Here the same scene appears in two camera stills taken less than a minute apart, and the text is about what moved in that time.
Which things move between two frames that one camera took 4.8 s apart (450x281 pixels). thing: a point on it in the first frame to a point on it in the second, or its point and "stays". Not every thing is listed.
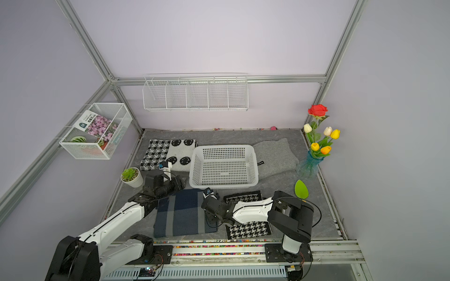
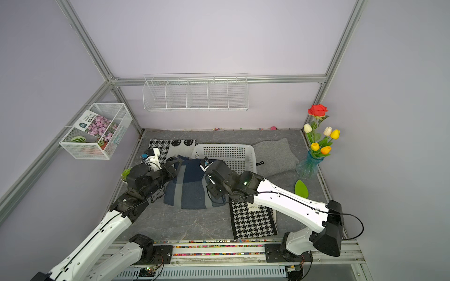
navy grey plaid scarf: [181, 213] to [188, 189]
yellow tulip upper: [335, 134] stays
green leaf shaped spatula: [301, 190] stays
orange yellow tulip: [326, 150] stays
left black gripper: [178, 182] to [169, 170]
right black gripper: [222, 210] to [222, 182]
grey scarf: [274, 157] stays
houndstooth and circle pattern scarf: [179, 152] stays
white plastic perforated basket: [224, 166] stays
